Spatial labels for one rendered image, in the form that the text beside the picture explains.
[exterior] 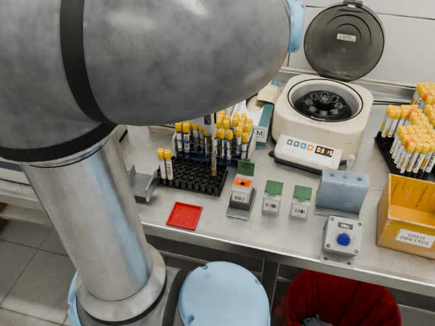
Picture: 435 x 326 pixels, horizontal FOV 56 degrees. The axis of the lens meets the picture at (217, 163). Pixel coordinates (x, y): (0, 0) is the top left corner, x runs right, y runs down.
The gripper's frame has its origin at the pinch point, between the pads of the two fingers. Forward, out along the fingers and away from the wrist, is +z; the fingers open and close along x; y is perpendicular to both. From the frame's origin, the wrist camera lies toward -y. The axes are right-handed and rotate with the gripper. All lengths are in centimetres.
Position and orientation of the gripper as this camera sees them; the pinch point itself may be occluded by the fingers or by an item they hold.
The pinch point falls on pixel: (213, 128)
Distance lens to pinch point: 91.4
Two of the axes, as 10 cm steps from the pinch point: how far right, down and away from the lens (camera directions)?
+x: -2.5, 6.8, -6.9
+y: -9.7, -1.8, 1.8
